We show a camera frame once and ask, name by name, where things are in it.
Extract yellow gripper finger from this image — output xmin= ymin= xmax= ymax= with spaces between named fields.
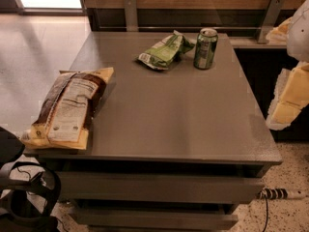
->
xmin=266 ymin=17 xmax=292 ymax=43
xmin=266 ymin=62 xmax=309 ymax=131

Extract green soda can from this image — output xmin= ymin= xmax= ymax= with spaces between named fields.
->
xmin=194 ymin=28 xmax=218 ymax=70

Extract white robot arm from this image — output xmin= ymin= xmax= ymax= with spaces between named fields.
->
xmin=266 ymin=0 xmax=309 ymax=131

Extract green chip bag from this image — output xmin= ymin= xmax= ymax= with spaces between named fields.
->
xmin=138 ymin=31 xmax=195 ymax=71

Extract brown chip bag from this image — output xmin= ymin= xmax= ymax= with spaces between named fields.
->
xmin=21 ymin=68 xmax=114 ymax=150

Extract white power strip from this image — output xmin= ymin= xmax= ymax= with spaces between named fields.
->
xmin=257 ymin=188 xmax=307 ymax=201

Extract upper grey drawer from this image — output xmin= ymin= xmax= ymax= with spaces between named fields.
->
xmin=58 ymin=172 xmax=263 ymax=204

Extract grey drawer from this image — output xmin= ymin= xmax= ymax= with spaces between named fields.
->
xmin=70 ymin=209 xmax=238 ymax=231
xmin=58 ymin=172 xmax=263 ymax=204

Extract lower grey drawer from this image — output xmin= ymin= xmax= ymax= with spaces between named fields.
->
xmin=70 ymin=209 xmax=238 ymax=231

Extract black office chair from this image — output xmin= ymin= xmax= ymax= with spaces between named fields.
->
xmin=0 ymin=128 xmax=61 ymax=232

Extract right metal bracket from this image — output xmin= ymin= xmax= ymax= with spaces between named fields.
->
xmin=256 ymin=0 xmax=285 ymax=44

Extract metal bracket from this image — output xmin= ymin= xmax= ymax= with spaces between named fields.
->
xmin=124 ymin=0 xmax=138 ymax=32
xmin=256 ymin=0 xmax=285 ymax=44

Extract black power cable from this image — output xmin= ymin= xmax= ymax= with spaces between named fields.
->
xmin=261 ymin=191 xmax=270 ymax=232

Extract left metal bracket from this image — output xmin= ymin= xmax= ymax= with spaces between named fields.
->
xmin=124 ymin=0 xmax=138 ymax=32

